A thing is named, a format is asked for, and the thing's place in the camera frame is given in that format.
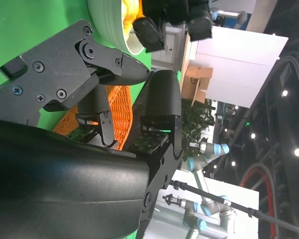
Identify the white cabinet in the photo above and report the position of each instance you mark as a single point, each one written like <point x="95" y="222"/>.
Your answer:
<point x="239" y="194"/>

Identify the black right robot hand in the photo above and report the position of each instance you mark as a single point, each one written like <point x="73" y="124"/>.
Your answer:
<point x="64" y="186"/>

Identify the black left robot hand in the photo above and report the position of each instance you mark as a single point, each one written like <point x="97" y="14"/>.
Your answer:
<point x="149" y="32"/>

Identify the green leafy plant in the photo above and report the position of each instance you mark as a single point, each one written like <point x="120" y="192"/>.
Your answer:
<point x="196" y="119"/>

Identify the white partition panel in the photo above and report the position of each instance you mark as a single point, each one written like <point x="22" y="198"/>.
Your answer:
<point x="239" y="67"/>

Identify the brown cardboard box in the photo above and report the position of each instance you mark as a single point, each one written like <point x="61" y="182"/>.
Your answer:
<point x="196" y="82"/>

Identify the black tripod pole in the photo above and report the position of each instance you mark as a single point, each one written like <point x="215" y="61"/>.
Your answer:
<point x="214" y="198"/>

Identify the green tablecloth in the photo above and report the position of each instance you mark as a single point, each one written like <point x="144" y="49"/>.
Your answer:
<point x="27" y="25"/>

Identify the orange wicker basket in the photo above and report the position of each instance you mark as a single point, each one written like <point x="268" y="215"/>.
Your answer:
<point x="119" y="107"/>

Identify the pale green bowl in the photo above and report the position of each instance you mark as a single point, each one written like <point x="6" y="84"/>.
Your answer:
<point x="107" y="20"/>

